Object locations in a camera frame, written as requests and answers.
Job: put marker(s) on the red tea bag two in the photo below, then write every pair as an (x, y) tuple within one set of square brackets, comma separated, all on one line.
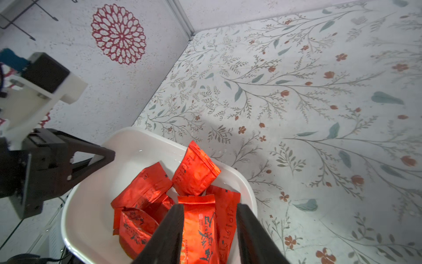
[(226, 205)]

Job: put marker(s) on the black wire wall rack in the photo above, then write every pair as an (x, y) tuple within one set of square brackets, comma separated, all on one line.
[(14, 13)]

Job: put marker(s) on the red tea bag one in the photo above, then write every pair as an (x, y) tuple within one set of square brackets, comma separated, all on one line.
[(195, 173)]

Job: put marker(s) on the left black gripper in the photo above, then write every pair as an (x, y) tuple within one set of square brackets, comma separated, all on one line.
[(42, 169)]

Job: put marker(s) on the red tea bag three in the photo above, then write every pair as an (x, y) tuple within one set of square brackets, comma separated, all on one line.
[(135, 228)]

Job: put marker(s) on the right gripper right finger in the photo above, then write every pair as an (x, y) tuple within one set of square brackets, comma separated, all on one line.
[(255, 244)]

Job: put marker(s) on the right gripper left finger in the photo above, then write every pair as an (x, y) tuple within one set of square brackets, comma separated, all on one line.
[(164, 247)]

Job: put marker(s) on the red tea bag four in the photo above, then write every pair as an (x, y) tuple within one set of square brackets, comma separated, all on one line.
[(199, 235)]

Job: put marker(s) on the red tea bag five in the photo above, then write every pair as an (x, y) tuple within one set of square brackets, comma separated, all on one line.
[(149, 185)]

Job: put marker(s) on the red tea bag six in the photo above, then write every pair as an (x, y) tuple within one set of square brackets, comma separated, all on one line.
[(159, 208)]

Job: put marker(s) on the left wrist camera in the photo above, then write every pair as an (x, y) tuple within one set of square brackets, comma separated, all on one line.
[(32, 89)]

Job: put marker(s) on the white plastic storage box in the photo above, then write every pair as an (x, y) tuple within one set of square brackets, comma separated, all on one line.
[(87, 219)]

